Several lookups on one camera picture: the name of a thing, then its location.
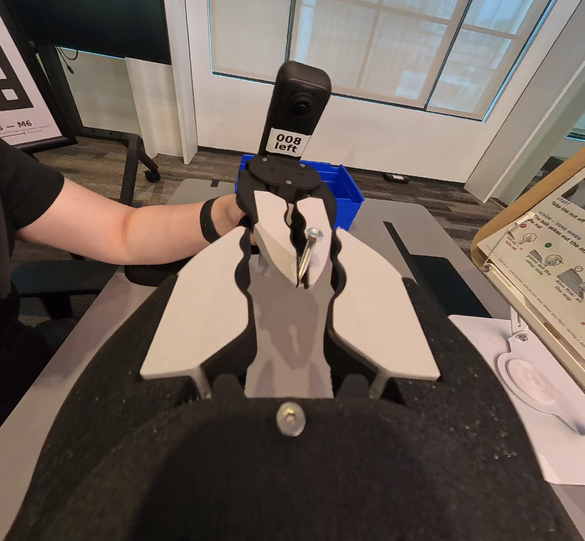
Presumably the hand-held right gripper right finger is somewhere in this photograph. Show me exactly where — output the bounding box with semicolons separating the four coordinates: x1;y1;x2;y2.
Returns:
324;227;442;399

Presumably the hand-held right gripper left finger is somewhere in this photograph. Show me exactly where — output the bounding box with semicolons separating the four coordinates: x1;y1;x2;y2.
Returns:
139;226;257;399

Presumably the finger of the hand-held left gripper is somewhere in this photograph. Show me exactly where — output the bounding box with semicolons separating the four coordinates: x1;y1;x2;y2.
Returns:
252;190;302;287
292;196;333;289

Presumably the blue plastic bin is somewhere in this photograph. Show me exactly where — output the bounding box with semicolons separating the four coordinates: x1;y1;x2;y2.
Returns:
235;154;365;233

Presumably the silver bolt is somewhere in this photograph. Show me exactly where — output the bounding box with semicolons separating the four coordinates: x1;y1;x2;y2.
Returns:
296;227;324;279

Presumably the person's left forearm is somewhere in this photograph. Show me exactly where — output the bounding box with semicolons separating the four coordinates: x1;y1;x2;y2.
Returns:
14;178;218;265

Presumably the wooden document stand white base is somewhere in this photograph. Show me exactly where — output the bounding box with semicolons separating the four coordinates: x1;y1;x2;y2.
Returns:
448;147;585;487

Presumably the dark teal chair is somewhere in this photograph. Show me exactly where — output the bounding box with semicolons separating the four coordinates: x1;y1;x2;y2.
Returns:
11;259;126;318

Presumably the black monitor stand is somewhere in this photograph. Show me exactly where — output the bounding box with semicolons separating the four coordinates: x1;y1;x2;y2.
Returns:
37;43;161;206

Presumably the white framed window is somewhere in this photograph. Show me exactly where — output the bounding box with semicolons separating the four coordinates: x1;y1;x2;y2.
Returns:
206;0;581;122

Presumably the printed instruction sheet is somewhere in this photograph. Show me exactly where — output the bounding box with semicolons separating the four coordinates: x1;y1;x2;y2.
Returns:
477;182;585;350

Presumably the black monitor screen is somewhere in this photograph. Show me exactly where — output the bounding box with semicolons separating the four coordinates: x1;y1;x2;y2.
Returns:
0;0;172;66

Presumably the framed black white marker sign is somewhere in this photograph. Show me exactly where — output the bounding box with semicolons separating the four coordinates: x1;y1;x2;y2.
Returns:
0;0;77;154

